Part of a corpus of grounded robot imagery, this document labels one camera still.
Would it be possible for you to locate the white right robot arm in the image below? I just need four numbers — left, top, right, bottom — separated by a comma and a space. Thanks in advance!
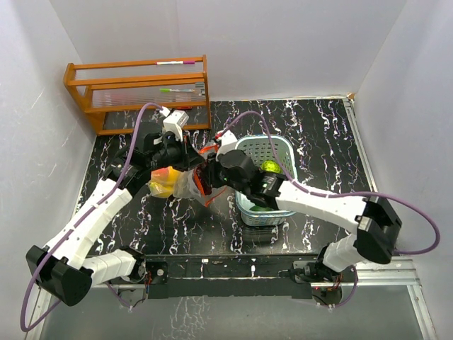
204, 149, 401, 282

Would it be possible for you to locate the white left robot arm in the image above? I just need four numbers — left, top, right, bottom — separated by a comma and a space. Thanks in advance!
25, 123, 203, 306

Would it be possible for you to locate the wooden shelf rack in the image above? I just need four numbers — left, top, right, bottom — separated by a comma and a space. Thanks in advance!
63, 55, 212, 136

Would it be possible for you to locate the orange zip plastic bag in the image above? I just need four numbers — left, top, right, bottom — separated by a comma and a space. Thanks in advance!
173, 142, 226, 207

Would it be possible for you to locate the pink white marker pen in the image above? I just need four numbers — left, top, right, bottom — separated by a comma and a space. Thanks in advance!
156, 60, 196, 66

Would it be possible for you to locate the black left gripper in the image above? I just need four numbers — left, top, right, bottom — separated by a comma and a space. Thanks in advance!
148, 132, 206, 173

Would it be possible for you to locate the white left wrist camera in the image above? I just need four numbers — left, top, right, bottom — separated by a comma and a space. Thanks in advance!
159, 107, 189, 142

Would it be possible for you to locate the green white marker pen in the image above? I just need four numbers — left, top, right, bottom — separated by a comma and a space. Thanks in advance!
159, 88, 196, 94

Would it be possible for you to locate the aluminium frame rail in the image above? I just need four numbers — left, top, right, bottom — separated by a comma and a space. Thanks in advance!
345, 97, 436, 340

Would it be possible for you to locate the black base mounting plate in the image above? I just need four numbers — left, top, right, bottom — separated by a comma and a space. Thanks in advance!
141, 253, 358, 300

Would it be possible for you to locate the blue zip top bag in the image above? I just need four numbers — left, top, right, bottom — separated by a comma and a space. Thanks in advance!
148, 166, 183, 199

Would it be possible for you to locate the white plastic basket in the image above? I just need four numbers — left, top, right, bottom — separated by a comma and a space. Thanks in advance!
235, 135, 298, 227

